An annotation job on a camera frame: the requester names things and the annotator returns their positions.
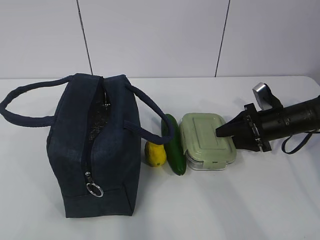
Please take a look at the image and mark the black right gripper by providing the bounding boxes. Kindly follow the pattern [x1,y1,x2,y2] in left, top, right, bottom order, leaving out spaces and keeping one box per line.
[215,103,272,152]

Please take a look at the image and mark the green lidded glass container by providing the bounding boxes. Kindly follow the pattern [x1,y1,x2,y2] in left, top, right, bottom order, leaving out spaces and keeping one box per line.
[179,112,237,171]

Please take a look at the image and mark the green cucumber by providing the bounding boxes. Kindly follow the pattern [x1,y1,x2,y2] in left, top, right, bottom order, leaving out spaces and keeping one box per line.
[164,113,187,176]

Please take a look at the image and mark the yellow lemon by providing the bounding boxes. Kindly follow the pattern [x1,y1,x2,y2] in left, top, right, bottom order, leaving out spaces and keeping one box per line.
[144,141,167,167]

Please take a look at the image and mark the dark blue fabric lunch bag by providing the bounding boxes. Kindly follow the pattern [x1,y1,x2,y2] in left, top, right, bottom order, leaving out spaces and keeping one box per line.
[0,73,174,218]

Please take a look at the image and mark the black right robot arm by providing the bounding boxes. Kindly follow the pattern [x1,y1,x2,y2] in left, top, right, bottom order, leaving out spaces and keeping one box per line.
[215,97,320,152]

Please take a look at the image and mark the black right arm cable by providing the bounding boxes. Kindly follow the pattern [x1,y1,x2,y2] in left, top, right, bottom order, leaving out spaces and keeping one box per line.
[281,131,315,155]

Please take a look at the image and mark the silver zipper pull ring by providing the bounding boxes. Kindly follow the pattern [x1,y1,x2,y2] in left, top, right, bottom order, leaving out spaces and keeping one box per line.
[84,171,105,198]

